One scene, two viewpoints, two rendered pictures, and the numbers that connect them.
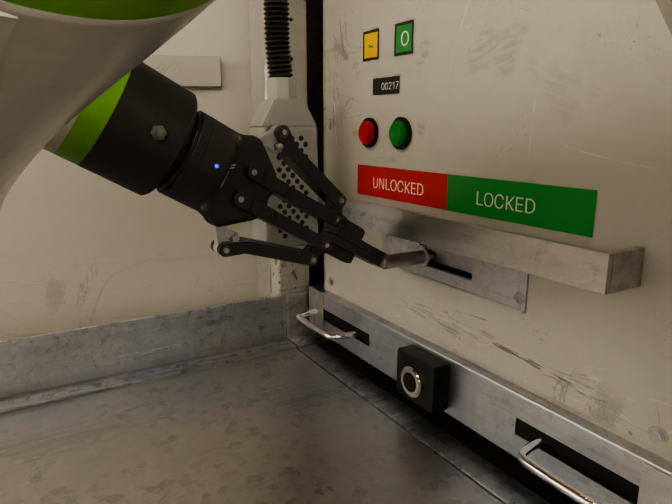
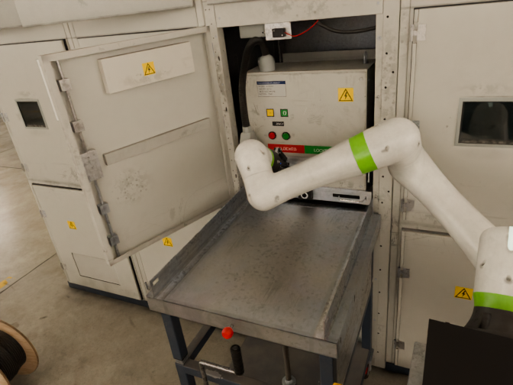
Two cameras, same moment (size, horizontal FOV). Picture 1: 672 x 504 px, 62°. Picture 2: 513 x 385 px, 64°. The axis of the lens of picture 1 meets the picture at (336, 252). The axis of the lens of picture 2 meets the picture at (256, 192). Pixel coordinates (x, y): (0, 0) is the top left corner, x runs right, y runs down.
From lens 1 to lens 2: 1.23 m
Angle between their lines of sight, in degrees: 33
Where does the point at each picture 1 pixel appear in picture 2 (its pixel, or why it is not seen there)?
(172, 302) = (204, 202)
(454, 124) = (304, 134)
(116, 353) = (221, 219)
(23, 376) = (208, 234)
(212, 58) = (208, 119)
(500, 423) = (328, 195)
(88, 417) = (236, 234)
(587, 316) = not seen: hidden behind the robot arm
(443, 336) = not seen: hidden behind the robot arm
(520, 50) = (322, 120)
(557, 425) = (342, 191)
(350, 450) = (301, 214)
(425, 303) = not seen: hidden behind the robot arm
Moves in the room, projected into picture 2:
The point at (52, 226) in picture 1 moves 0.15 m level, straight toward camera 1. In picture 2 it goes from (169, 190) to (199, 195)
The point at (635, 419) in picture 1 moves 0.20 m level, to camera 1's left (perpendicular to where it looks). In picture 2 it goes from (356, 185) to (319, 202)
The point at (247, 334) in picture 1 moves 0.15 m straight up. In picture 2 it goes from (240, 202) to (235, 169)
